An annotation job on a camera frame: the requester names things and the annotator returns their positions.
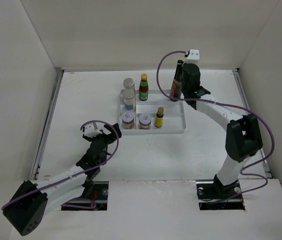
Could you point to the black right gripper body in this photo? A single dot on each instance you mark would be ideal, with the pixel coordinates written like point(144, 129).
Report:
point(184, 89)

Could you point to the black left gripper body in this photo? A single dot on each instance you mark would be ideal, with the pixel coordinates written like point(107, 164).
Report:
point(107, 139)

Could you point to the dark soy sauce bottle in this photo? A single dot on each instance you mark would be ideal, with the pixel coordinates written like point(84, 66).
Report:
point(175, 91)

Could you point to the small yellow label bottle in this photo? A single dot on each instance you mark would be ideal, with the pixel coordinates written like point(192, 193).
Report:
point(159, 117)

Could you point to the red sauce bottle yellow cap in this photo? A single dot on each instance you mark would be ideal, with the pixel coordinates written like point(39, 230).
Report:
point(143, 87)

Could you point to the spice jar white red lid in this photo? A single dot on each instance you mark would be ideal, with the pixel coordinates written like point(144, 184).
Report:
point(145, 121)

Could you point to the small bottle blue label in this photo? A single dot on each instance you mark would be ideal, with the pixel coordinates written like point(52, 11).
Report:
point(129, 84)

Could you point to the tall jar silver lid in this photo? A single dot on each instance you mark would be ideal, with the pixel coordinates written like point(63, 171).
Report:
point(129, 99)

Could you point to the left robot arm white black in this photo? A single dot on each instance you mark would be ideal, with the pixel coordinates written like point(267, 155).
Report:
point(33, 200)

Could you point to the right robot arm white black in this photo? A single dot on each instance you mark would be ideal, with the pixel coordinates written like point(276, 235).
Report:
point(243, 137)

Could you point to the white divided organizer tray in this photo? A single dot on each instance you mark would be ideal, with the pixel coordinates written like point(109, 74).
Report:
point(173, 115)

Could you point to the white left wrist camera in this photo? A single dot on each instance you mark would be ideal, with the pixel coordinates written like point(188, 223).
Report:
point(90, 130)

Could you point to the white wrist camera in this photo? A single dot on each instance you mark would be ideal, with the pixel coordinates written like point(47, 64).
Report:
point(192, 56)
point(90, 130)

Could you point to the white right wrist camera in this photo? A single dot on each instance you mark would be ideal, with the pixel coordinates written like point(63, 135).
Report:
point(192, 56)

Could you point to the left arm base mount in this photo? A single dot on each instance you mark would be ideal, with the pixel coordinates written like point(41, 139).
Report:
point(94, 198)

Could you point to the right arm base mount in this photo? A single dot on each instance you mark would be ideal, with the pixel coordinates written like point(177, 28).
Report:
point(212, 200)

